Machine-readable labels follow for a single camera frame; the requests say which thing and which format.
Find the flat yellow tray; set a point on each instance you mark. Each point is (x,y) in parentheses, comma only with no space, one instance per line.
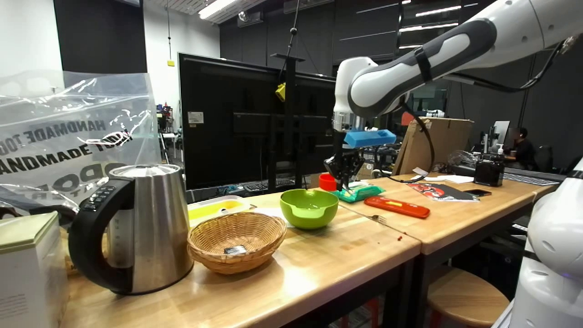
(210,211)

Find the woven wicker basket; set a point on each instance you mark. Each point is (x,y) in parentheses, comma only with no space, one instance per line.
(237,237)

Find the white box with green lid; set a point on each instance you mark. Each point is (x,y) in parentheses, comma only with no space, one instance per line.
(28,273)

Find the small black device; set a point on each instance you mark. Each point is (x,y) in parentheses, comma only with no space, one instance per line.
(489,171)

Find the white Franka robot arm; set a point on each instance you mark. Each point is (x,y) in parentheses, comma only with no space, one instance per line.
(389,78)

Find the flat black phone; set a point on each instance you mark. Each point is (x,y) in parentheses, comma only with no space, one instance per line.
(478,191)

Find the white paper sheet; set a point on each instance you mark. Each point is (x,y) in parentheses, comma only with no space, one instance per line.
(449,178)

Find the round wooden stool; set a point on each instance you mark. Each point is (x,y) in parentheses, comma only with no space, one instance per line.
(465,297)

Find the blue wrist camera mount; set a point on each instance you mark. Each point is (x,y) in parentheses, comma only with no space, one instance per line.
(369,136)

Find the red and black magazine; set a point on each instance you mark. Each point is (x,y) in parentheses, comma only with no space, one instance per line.
(443,189)

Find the seated person in black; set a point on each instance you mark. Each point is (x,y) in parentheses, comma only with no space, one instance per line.
(523,149)

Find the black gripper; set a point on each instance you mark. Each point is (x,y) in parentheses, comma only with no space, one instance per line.
(349,160)

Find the small orange cup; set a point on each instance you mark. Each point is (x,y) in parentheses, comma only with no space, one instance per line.
(327,182)

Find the small metal item in basket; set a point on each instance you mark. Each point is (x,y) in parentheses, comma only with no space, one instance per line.
(236,249)

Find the green plastic bowl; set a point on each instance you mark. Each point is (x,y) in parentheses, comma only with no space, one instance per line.
(308,209)

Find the yellow triangular tag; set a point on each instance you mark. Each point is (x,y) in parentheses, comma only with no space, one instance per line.
(281,91)

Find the large black monitor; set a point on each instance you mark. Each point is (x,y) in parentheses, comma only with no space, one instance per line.
(230,133)

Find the stainless steel electric kettle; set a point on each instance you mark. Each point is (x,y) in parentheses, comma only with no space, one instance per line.
(157,229)

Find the brown cardboard box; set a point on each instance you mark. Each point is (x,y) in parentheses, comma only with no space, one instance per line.
(447,142)

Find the black monitor stand pole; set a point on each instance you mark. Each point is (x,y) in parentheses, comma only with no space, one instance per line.
(290,120)

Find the flat red-orange case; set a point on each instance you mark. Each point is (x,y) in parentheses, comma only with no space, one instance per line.
(398,207)

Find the long ceiling light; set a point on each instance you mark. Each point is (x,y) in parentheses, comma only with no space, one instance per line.
(216,7)

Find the clear printed plastic bag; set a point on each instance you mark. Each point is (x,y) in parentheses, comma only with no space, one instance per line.
(73,133)

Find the green wet wipes pack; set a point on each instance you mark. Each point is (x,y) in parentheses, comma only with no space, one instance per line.
(363,193)

